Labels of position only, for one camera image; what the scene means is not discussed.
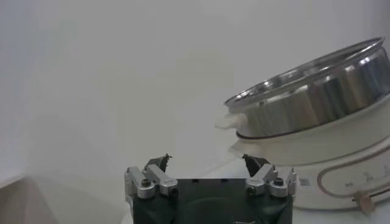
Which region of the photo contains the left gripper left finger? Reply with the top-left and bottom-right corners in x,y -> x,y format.
124,153 -> 179,200

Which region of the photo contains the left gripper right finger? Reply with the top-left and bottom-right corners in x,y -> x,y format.
242,153 -> 298,199

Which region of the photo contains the stainless steel steamer basket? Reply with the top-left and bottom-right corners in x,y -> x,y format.
214,37 -> 390,140

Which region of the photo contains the white electric cooker base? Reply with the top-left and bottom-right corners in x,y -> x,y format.
228,94 -> 390,214

